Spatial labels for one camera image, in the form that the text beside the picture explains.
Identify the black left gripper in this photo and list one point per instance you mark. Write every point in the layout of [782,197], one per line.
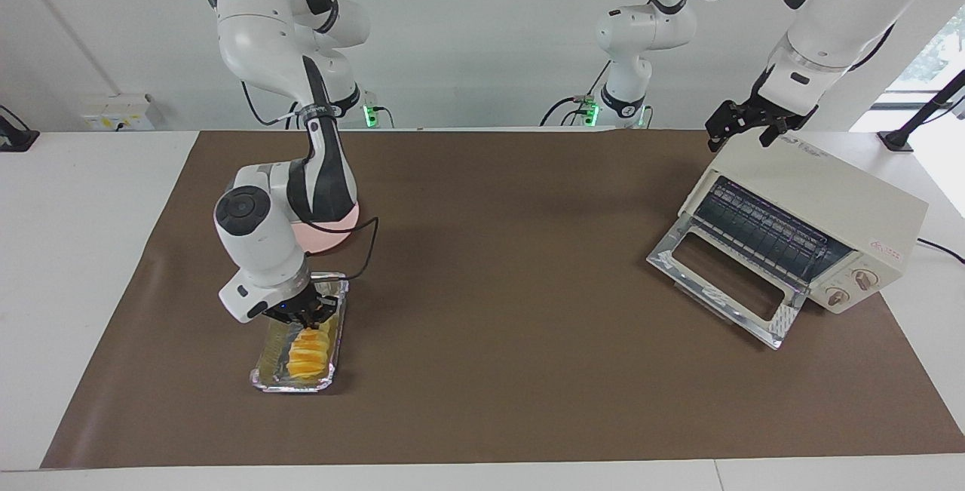
[776,115]

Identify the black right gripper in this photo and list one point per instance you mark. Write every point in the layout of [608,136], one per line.
[298,308]

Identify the golden ridged bread loaf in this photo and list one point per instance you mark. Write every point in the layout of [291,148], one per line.
[309,355]

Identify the aluminium foil tray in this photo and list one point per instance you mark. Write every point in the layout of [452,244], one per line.
[271,370]

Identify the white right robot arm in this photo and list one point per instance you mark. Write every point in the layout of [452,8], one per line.
[260,250]

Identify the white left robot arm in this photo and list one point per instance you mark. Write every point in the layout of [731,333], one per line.
[844,8]

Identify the cream toaster oven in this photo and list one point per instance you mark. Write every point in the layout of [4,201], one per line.
[844,204]

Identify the glass oven door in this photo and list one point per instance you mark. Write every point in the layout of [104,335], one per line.
[678,253]

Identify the larger cream oven knob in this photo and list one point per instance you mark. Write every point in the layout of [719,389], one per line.
[865,278]

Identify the smaller cream oven knob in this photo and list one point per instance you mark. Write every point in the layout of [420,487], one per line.
[837,296]

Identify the pink round plate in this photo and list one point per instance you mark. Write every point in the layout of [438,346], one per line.
[332,239]

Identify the green lit base module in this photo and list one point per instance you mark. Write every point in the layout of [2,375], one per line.
[590,111]
[370,115]

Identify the bright window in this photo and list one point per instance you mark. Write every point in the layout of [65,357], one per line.
[938,53]

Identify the brown table mat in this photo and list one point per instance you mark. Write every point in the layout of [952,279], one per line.
[528,340]

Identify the black table clamp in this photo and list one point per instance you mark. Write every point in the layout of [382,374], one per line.
[15,138]

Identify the black camera stand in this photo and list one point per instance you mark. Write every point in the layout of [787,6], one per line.
[923,110]

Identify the white wall socket box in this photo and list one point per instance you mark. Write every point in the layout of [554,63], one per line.
[117,112]

